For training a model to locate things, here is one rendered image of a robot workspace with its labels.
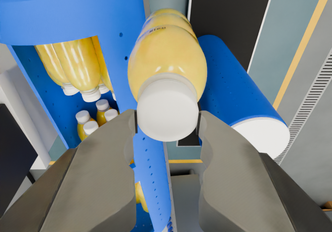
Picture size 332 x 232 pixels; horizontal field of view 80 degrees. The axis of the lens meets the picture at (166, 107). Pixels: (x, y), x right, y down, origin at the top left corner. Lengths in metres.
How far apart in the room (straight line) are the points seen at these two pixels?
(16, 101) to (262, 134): 0.75
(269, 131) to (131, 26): 0.60
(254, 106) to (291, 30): 1.19
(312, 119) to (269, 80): 0.78
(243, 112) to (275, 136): 0.16
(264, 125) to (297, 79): 1.42
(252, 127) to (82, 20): 0.61
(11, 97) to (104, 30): 0.32
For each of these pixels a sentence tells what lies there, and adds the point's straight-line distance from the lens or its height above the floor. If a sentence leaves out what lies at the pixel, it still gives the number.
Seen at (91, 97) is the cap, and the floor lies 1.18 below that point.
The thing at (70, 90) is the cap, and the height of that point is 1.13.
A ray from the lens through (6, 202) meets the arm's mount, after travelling 0.62.
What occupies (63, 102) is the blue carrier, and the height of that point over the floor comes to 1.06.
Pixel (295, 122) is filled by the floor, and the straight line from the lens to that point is 2.52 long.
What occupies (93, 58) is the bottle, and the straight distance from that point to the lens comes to 0.42.
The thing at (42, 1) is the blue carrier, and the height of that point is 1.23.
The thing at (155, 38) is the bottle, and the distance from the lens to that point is 0.16.
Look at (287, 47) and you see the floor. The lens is 1.94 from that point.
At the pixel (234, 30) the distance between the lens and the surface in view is 1.54.
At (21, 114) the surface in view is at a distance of 0.62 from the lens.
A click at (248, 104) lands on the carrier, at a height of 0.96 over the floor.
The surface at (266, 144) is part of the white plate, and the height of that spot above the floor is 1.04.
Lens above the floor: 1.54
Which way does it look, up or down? 52 degrees down
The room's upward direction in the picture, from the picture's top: 177 degrees clockwise
